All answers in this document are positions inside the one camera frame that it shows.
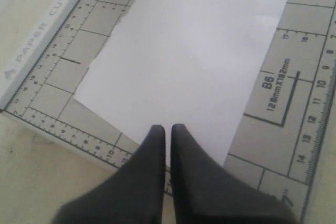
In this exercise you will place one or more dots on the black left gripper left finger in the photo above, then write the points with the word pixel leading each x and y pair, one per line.
pixel 134 194

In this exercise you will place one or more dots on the white paper sheet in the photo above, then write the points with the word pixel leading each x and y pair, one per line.
pixel 191 62

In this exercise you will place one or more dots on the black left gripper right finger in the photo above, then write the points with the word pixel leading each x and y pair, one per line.
pixel 203 192

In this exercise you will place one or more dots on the grey paper cutter base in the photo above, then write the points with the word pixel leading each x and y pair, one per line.
pixel 277 145

